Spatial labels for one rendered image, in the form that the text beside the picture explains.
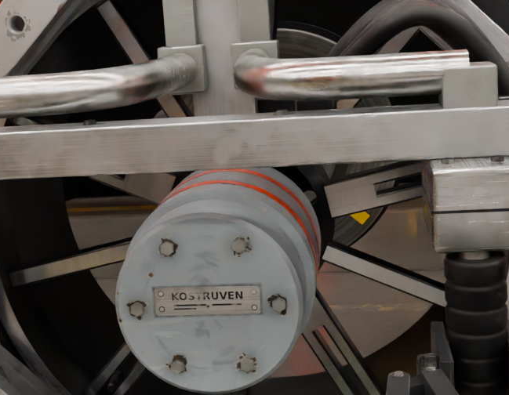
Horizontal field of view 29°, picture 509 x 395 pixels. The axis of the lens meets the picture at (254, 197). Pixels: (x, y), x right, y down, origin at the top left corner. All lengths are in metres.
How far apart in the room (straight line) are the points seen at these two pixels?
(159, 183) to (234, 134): 0.32
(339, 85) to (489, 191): 0.11
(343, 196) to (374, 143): 0.31
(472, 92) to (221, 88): 0.26
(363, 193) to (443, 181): 0.34
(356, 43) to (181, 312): 0.21
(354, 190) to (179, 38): 0.23
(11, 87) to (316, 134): 0.19
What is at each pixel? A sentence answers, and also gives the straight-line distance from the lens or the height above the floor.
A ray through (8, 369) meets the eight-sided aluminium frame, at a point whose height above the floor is 0.74.
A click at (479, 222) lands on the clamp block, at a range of 0.57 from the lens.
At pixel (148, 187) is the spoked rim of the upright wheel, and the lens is 0.91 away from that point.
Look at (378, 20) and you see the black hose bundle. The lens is 0.66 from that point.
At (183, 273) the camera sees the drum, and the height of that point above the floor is 0.87.
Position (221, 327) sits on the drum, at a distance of 0.67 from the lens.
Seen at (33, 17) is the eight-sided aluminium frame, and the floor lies 1.05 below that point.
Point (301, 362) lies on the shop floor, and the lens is 2.92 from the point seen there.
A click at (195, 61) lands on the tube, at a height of 1.01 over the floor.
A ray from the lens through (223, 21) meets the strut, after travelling 0.78.
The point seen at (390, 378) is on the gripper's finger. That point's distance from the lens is 0.55.
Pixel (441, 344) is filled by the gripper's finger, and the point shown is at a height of 0.85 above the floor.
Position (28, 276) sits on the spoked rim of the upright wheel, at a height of 0.81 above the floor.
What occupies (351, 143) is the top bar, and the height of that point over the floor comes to 0.96.
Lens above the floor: 1.05
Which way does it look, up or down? 11 degrees down
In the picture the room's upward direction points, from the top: 4 degrees counter-clockwise
